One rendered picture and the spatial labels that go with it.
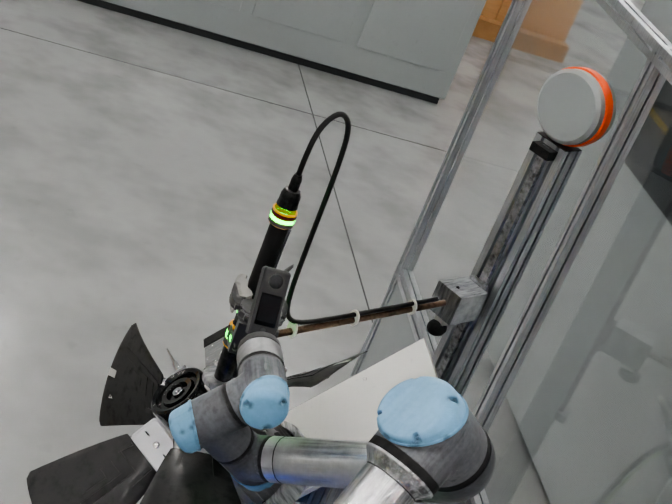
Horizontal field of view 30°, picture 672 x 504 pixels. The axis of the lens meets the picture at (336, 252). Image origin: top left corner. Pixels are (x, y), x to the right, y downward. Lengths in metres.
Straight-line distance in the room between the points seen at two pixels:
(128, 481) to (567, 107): 1.12
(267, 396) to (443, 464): 0.32
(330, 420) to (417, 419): 0.86
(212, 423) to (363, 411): 0.63
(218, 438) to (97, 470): 0.53
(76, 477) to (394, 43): 5.90
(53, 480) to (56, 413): 1.81
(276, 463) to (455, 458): 0.37
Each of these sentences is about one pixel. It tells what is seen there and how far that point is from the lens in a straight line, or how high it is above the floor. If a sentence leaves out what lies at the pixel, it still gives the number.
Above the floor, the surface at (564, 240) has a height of 1.59.
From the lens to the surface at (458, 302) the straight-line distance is 2.61.
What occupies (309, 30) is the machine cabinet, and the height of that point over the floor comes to 0.24.
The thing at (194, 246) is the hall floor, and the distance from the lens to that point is 5.49.
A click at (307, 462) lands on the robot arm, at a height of 1.44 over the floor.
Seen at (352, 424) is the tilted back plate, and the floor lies 1.22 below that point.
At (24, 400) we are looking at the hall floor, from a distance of 4.31.
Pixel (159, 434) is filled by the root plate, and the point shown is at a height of 1.13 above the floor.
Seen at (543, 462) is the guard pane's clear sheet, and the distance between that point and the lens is 2.63.
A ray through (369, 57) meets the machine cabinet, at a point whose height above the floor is 0.19.
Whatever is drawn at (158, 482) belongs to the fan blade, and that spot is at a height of 1.17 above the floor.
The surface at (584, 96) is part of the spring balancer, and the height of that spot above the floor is 1.92.
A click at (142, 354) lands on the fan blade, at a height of 1.14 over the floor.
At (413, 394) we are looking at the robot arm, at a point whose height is 1.70.
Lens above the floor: 2.58
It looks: 26 degrees down
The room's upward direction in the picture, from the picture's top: 22 degrees clockwise
